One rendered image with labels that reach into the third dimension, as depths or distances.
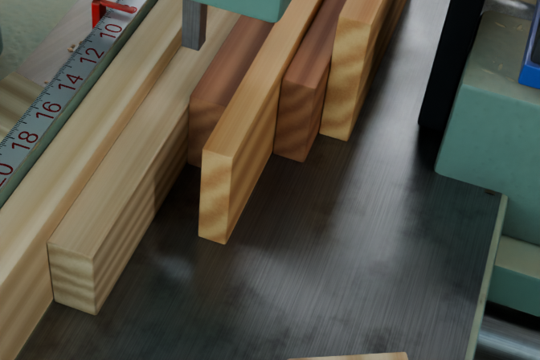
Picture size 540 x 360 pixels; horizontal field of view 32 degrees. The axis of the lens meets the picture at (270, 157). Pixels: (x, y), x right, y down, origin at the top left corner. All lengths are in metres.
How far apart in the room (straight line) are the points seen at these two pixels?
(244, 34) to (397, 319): 0.16
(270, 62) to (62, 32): 0.29
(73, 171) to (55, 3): 0.35
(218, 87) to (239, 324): 0.11
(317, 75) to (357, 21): 0.03
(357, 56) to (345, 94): 0.02
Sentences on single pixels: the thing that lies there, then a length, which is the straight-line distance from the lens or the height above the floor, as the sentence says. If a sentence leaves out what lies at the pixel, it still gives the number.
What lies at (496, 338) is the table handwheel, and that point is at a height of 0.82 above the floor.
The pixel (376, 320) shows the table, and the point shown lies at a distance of 0.41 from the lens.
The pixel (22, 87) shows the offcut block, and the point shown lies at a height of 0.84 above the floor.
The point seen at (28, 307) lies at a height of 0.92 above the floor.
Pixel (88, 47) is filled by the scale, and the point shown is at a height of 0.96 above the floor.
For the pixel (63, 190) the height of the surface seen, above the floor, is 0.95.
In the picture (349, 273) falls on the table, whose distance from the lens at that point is 0.43.
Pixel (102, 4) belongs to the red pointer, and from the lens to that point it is 0.46.
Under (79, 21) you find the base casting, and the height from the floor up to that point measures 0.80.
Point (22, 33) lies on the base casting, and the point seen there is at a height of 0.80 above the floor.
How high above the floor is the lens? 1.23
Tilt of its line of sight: 45 degrees down
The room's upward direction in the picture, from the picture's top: 7 degrees clockwise
